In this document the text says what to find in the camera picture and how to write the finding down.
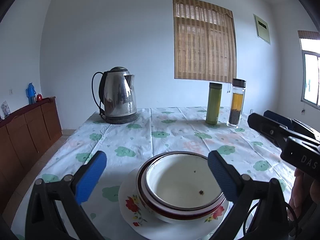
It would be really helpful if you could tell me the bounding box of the stainless steel bowl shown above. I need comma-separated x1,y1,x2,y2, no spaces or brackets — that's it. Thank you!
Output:
135,151,227,224

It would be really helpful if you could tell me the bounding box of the red flower white plate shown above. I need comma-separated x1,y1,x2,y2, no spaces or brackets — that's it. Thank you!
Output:
118,168,229,239

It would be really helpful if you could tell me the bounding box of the white enamel bowl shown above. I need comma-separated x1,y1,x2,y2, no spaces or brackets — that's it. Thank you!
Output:
144,152,223,211

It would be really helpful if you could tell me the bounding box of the person's right hand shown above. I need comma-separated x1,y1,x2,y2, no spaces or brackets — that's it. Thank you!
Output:
289,168,320,218

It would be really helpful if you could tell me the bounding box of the glass tea bottle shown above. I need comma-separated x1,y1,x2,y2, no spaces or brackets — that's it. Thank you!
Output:
227,79,246,128

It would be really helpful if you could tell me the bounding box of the wooden sideboard cabinet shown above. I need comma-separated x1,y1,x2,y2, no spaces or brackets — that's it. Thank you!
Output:
1,97,62,202

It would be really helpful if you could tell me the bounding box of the stainless electric kettle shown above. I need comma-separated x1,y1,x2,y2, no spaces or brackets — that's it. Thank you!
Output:
95,67,138,125

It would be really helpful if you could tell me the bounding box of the green thermos bottle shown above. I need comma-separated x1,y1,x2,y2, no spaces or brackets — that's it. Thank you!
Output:
206,82,222,125

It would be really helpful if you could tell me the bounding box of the cloud print tablecloth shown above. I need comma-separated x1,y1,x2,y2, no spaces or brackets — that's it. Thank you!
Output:
15,106,298,240

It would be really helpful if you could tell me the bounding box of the side window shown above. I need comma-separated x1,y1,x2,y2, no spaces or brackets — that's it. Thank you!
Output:
298,30,319,109

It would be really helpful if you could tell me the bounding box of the red apple ornament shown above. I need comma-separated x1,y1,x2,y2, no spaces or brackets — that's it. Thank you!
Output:
36,94,43,102

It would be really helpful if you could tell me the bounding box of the blue thermos jug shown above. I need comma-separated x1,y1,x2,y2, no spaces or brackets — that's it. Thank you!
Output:
25,82,36,105

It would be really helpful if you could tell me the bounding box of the small picture card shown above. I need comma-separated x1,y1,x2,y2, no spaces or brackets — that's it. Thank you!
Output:
1,101,10,118

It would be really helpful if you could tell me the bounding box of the bamboo window blind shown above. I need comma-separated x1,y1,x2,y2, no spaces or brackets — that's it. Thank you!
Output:
172,0,236,83

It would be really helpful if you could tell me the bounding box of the wall electrical panel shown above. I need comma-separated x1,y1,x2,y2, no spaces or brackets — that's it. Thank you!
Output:
254,15,271,44

